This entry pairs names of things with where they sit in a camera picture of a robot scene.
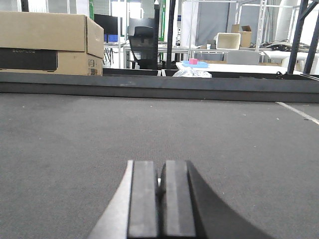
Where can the white plastic tub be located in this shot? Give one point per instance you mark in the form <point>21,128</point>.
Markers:
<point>228,41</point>

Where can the black conveyor side rail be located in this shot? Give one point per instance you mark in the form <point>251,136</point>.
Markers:
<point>223,86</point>

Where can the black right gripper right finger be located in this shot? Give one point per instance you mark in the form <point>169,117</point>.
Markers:
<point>190,209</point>

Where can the dark grey conveyor belt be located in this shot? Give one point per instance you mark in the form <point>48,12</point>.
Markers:
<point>62,158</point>

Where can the small pink box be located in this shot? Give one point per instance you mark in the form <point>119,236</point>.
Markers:
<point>193,61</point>

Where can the brown cardboard box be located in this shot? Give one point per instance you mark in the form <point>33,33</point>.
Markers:
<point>50,43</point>

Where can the clear plastic bag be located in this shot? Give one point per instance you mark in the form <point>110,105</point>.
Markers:
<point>191,73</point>

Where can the dark blue rack post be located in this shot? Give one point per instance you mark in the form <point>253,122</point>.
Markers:
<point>304,10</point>

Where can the black office chair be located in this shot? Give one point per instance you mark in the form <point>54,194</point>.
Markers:
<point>141,35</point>

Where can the distant cardboard box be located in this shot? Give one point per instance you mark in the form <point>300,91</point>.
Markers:
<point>245,32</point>

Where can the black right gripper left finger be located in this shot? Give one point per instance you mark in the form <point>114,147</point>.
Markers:
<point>132,212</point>

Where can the grey chair back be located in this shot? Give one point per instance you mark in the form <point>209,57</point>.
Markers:
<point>243,57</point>

